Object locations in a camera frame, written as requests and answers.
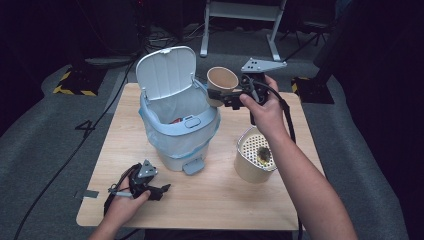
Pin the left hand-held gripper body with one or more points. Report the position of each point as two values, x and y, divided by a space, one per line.
147 170

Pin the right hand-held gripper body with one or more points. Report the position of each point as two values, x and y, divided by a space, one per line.
258 65

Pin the brown paper cup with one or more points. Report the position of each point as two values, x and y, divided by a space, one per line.
221 78

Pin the translucent bin liner bag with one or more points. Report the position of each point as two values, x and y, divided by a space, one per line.
180 143

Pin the blue and white pedal bin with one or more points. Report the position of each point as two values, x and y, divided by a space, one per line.
166 73

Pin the wet food scraps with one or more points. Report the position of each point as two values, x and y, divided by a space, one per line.
264 156

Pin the beige strainer bucket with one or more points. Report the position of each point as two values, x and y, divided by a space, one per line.
246 170

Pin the person's left hand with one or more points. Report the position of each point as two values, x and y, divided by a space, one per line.
123 208

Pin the person's right hand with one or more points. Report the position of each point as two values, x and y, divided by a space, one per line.
270 116

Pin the black tripod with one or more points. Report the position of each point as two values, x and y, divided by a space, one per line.
310 38

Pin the yellow black striped floor plate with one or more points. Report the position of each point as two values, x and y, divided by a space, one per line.
80 83
315 91

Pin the grey tape strip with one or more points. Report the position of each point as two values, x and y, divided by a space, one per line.
89 194

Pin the flat grey stand base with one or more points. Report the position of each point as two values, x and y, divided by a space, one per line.
110 61

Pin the white metal desk frame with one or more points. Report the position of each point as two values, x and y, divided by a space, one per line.
241 11

